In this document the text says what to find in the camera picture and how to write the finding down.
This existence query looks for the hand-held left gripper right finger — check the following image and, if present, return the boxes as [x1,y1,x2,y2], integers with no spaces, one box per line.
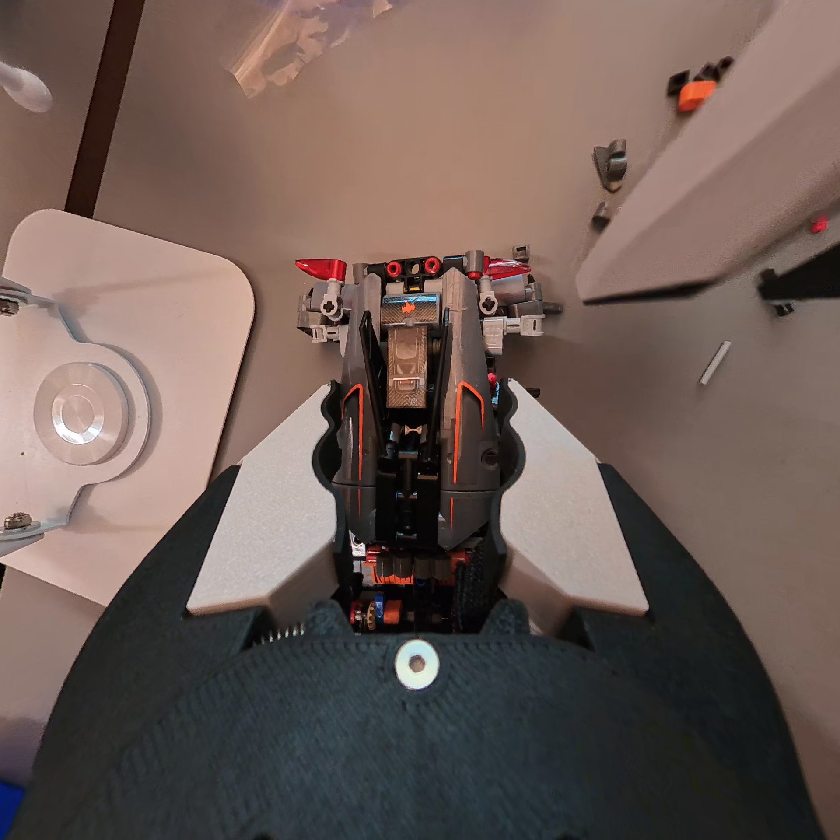
[497,379,652,618]

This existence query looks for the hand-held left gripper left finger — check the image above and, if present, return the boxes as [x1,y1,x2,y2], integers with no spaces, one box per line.
[185,384,343,618]

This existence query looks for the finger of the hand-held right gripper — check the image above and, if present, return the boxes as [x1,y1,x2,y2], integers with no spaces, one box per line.
[576,0,840,306]

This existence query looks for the grey and black lego car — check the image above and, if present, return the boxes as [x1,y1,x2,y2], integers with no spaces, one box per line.
[295,249,564,634]

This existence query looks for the grey curved lego piece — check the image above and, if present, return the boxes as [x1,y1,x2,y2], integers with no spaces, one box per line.
[593,138,629,193]

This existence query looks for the white lego rod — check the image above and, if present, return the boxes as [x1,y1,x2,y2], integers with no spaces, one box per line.
[698,340,733,386]

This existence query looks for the clear plastic bag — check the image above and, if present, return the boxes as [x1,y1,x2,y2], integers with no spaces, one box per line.
[228,0,395,99]

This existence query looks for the white rounded object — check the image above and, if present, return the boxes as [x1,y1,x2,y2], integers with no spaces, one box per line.
[0,61,53,114]

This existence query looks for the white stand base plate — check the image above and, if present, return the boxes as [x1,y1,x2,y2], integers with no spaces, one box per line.
[0,209,257,608]

